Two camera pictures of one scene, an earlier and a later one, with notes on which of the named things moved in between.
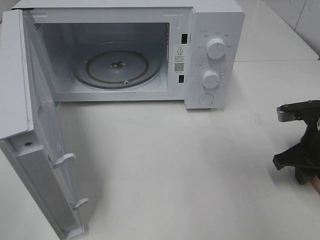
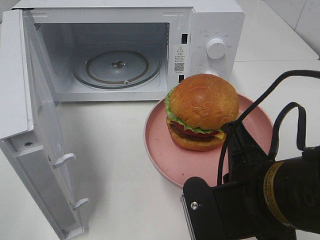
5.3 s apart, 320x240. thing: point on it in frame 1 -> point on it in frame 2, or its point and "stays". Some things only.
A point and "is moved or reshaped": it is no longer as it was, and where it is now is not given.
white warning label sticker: [179, 59] stays
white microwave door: [29, 125] stays
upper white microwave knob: [215, 48] stays
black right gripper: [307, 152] -> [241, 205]
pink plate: [316, 181] is moved or reshaped
